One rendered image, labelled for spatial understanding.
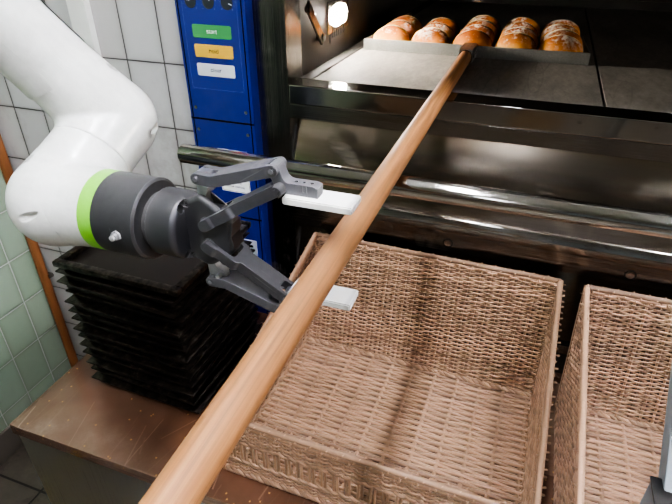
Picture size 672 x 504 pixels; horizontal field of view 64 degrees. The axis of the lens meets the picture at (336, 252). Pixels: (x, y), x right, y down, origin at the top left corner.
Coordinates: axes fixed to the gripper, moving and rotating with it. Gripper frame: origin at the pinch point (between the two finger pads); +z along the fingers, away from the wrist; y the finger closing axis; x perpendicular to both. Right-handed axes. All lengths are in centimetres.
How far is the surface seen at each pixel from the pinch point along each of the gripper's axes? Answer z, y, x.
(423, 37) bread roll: -12, -3, -100
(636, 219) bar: 30.3, 2.2, -22.2
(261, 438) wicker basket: -17, 48, -11
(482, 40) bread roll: 3, -3, -100
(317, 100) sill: -25, 4, -60
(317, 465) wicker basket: -7, 51, -11
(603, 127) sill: 29, 3, -60
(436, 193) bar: 6.3, 2.7, -22.3
